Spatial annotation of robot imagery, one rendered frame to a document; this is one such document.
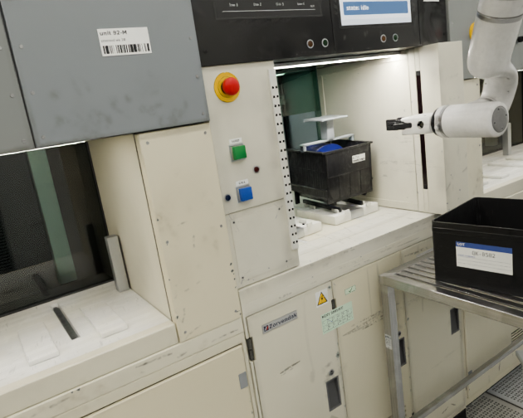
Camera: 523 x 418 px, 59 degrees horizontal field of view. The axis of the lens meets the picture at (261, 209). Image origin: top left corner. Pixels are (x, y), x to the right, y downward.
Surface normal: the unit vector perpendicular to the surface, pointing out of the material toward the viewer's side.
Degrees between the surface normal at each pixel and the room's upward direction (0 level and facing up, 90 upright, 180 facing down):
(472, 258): 90
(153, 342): 90
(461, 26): 90
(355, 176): 94
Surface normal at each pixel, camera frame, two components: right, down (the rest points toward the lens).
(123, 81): 0.55, 0.11
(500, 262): -0.73, 0.25
